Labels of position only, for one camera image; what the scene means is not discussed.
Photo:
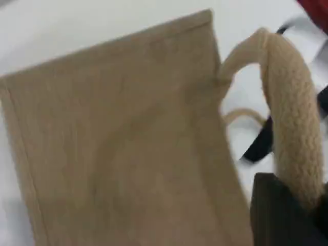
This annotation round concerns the brown jute tote bag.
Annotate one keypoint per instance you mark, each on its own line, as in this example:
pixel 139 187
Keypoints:
pixel 128 141

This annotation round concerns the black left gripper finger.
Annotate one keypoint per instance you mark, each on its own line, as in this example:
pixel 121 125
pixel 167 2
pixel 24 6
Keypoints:
pixel 323 212
pixel 276 220

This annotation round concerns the blurry red object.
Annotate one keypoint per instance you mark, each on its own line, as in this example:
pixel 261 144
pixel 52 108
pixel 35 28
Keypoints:
pixel 315 10

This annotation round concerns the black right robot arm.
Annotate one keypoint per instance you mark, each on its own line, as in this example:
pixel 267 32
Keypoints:
pixel 258 146

